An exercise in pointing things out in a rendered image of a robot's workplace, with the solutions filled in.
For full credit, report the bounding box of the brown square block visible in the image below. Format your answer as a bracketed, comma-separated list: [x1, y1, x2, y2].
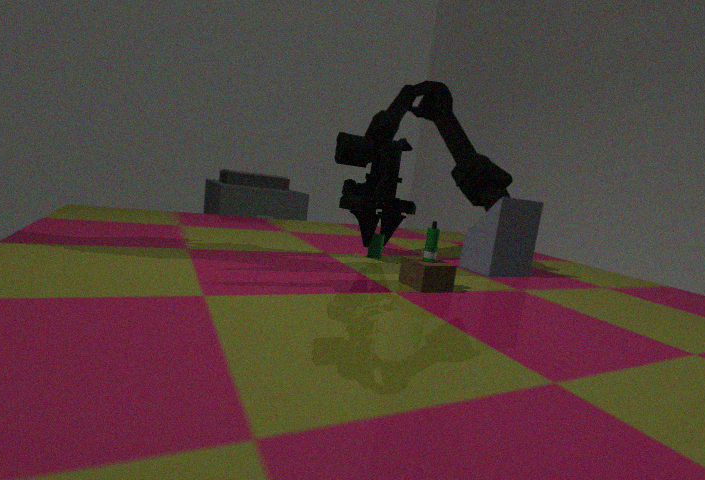
[398, 256, 457, 293]

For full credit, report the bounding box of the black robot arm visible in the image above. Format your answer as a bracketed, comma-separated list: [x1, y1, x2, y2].
[335, 81, 513, 211]

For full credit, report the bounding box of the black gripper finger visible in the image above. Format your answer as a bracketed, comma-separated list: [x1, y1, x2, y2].
[350, 210, 381, 247]
[377, 212, 406, 246]

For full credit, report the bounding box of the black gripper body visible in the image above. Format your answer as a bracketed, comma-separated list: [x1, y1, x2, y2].
[339, 169, 416, 215]

